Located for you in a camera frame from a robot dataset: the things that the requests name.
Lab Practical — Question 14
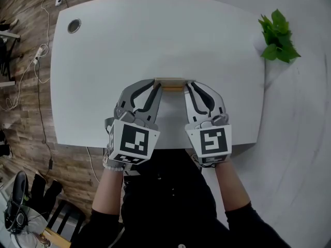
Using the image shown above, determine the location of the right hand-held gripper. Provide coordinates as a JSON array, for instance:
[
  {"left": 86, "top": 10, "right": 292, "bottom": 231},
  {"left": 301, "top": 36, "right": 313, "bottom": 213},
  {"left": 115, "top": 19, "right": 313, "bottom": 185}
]
[{"left": 183, "top": 81, "right": 233, "bottom": 168}]

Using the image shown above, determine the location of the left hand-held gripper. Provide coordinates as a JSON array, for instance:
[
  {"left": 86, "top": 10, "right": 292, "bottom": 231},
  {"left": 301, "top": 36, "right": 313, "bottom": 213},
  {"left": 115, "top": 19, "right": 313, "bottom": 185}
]
[{"left": 104, "top": 79, "right": 164, "bottom": 166}]

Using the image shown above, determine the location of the wooden card holder base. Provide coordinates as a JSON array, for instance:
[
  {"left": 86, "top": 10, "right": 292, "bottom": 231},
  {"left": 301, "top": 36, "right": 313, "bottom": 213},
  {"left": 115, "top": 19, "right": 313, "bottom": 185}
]
[{"left": 153, "top": 81, "right": 185, "bottom": 92}]

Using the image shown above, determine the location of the person's left forearm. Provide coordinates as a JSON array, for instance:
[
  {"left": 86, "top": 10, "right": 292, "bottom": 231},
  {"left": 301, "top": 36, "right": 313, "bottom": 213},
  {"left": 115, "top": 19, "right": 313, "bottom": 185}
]
[{"left": 91, "top": 164, "right": 125, "bottom": 214}]

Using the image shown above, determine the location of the person's right forearm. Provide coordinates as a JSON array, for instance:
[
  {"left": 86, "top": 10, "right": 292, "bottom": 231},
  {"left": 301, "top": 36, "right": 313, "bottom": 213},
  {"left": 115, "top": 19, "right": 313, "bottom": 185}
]
[{"left": 213, "top": 161, "right": 252, "bottom": 213}]

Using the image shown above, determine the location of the white table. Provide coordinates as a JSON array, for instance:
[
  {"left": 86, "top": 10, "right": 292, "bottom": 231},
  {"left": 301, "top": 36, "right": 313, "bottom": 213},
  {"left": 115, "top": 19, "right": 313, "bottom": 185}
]
[{"left": 50, "top": 0, "right": 266, "bottom": 150}]

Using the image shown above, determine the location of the green potted plant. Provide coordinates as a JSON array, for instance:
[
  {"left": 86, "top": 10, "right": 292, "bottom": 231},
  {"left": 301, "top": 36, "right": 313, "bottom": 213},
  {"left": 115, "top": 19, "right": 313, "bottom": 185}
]
[{"left": 258, "top": 8, "right": 302, "bottom": 64}]

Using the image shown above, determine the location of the person's black clothing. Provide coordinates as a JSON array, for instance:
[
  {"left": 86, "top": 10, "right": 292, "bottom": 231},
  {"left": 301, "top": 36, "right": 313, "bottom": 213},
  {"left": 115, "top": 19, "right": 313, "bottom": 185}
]
[{"left": 69, "top": 148, "right": 293, "bottom": 248}]

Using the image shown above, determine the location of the black stool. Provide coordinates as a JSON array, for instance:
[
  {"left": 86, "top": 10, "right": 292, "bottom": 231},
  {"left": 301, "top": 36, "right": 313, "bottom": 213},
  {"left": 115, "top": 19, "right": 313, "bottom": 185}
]
[{"left": 47, "top": 198, "right": 87, "bottom": 243}]

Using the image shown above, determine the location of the grey cloth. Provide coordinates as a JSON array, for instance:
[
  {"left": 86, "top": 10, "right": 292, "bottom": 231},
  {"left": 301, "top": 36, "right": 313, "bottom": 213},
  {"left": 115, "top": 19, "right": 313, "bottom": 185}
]
[{"left": 0, "top": 205, "right": 49, "bottom": 248}]

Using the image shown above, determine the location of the black headset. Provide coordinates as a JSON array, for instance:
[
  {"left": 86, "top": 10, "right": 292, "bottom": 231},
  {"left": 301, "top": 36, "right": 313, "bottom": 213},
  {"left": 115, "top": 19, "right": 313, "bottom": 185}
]
[{"left": 3, "top": 205, "right": 28, "bottom": 235}]

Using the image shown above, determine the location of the white bead bracelet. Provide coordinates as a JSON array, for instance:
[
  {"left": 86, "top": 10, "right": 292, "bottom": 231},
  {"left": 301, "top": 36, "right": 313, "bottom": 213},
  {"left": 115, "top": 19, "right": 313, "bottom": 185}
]
[{"left": 102, "top": 161, "right": 125, "bottom": 173}]

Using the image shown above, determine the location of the white cable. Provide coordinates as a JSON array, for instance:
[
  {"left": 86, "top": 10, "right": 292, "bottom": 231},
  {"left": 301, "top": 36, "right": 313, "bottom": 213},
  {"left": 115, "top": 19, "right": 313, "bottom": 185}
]
[
  {"left": 37, "top": 0, "right": 65, "bottom": 85},
  {"left": 0, "top": 44, "right": 50, "bottom": 112},
  {"left": 85, "top": 146, "right": 100, "bottom": 183}
]

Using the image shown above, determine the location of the round table cable grommet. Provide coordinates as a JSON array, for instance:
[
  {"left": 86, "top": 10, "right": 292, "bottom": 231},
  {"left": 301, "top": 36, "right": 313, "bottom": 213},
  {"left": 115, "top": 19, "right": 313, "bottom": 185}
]
[{"left": 67, "top": 18, "right": 82, "bottom": 35}]

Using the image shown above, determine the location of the black cable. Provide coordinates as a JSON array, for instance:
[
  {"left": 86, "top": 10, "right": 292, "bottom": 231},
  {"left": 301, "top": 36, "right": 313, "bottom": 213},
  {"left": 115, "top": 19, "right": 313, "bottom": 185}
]
[{"left": 34, "top": 59, "right": 54, "bottom": 171}]

